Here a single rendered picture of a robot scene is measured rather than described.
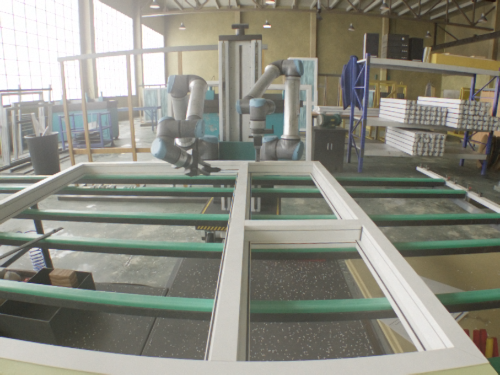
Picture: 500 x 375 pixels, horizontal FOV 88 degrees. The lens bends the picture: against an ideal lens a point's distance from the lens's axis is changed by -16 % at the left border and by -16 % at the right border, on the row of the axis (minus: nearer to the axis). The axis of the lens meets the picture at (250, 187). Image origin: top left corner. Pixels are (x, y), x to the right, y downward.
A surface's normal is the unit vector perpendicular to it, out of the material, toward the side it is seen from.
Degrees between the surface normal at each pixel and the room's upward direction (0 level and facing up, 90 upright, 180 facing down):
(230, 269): 0
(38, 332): 90
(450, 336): 0
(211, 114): 90
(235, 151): 90
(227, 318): 0
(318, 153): 90
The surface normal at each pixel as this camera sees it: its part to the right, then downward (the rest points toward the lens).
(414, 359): 0.00, -0.95
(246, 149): -0.10, 0.30
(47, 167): 0.63, 0.30
